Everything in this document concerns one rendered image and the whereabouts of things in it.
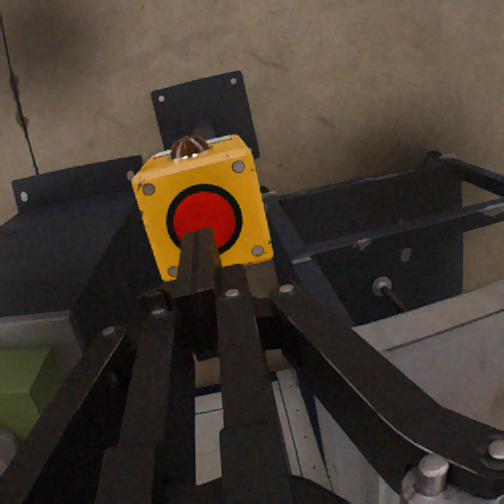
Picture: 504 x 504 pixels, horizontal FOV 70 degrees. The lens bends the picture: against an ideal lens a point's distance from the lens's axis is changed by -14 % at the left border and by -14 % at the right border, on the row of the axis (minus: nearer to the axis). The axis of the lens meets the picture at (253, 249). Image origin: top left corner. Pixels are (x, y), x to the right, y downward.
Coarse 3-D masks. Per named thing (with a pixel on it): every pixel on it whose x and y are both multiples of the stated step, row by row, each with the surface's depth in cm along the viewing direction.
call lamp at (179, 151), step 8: (192, 136) 27; (176, 144) 27; (184, 144) 27; (192, 144) 27; (200, 144) 27; (208, 144) 28; (176, 152) 27; (184, 152) 27; (192, 152) 27; (200, 152) 27; (208, 152) 27; (168, 160) 27; (176, 160) 27
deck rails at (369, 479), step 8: (384, 352) 39; (360, 456) 45; (360, 464) 45; (368, 464) 42; (360, 472) 46; (368, 472) 43; (376, 472) 38; (360, 480) 47; (368, 480) 44; (376, 480) 39; (360, 488) 48; (368, 488) 45; (376, 488) 40; (384, 488) 49; (368, 496) 46; (376, 496) 40; (384, 496) 50
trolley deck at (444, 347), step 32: (480, 288) 45; (384, 320) 44; (416, 320) 43; (448, 320) 41; (480, 320) 40; (416, 352) 40; (448, 352) 41; (480, 352) 42; (448, 384) 43; (480, 384) 44; (480, 416) 46; (352, 448) 45; (352, 480) 47
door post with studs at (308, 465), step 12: (288, 372) 141; (288, 384) 135; (288, 396) 130; (288, 408) 125; (300, 420) 119; (300, 432) 114; (300, 444) 110; (300, 456) 105; (312, 456) 104; (312, 468) 101; (312, 480) 97
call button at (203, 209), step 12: (204, 192) 26; (180, 204) 26; (192, 204) 26; (204, 204) 26; (216, 204) 26; (228, 204) 26; (180, 216) 26; (192, 216) 26; (204, 216) 26; (216, 216) 26; (228, 216) 26; (180, 228) 26; (192, 228) 26; (216, 228) 27; (228, 228) 27; (180, 240) 27; (216, 240) 27
